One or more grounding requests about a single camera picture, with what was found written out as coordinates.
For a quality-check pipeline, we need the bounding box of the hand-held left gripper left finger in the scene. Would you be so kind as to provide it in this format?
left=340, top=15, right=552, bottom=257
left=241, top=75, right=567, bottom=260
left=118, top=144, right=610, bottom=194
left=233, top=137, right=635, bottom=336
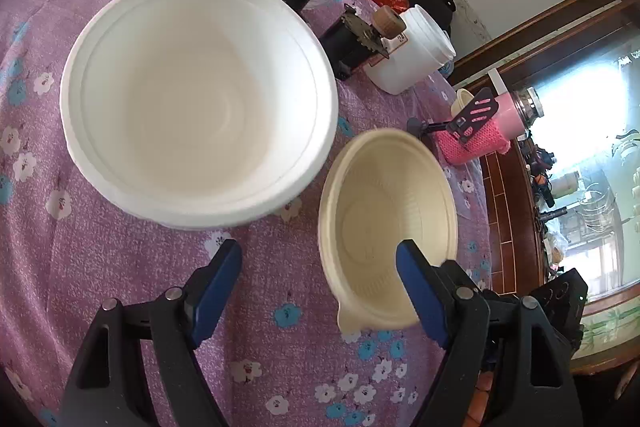
left=59, top=238, right=244, bottom=427

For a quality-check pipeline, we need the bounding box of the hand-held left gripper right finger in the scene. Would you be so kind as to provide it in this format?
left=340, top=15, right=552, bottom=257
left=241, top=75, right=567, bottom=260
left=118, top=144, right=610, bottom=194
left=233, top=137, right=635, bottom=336
left=395, top=239, right=584, bottom=427

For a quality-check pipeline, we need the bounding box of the white foam bowl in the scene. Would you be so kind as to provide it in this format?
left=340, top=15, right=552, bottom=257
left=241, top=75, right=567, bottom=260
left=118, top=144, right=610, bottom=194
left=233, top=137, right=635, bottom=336
left=100, top=187, right=321, bottom=231
left=67, top=142, right=333, bottom=224
left=60, top=0, right=340, bottom=215

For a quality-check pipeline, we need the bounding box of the cream plastic bowl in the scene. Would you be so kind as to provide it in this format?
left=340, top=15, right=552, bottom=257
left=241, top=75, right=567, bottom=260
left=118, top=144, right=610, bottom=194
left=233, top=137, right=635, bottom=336
left=318, top=128, right=459, bottom=335

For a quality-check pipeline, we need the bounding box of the purple floral tablecloth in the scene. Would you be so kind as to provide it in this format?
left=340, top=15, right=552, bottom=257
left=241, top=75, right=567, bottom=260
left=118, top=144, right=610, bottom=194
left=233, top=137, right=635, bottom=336
left=0, top=0, right=493, bottom=427

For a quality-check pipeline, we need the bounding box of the wooden glass display cabinet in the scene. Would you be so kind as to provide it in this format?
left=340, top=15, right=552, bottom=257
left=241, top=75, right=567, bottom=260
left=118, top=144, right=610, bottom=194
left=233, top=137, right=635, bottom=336
left=447, top=0, right=640, bottom=375

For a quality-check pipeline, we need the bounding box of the black phone stand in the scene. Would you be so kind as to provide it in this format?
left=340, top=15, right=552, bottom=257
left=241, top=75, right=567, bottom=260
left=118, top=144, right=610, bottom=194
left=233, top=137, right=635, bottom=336
left=406, top=88, right=501, bottom=145

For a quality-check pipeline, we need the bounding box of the pink thermos with knit sleeve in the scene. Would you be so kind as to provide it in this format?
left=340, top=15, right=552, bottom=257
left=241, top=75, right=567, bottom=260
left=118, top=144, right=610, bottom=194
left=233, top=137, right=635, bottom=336
left=434, top=87, right=543, bottom=168

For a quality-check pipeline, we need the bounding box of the yellow plastic bowl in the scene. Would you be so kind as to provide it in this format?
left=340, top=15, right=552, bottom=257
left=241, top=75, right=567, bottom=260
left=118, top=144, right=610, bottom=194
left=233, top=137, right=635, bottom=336
left=450, top=88, right=475, bottom=118

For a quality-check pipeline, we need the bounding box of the white plastic jar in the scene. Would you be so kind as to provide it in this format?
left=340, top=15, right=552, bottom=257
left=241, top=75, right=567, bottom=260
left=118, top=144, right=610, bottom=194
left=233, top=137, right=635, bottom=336
left=364, top=5, right=457, bottom=96

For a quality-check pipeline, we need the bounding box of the black cylinder can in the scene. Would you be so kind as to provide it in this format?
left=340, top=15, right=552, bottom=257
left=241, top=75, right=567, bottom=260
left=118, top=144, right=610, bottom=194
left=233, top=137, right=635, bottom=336
left=320, top=6, right=391, bottom=82

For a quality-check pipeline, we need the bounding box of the cork spool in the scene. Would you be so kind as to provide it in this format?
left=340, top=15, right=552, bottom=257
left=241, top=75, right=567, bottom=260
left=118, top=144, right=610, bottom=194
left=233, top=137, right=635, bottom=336
left=374, top=6, right=407, bottom=40

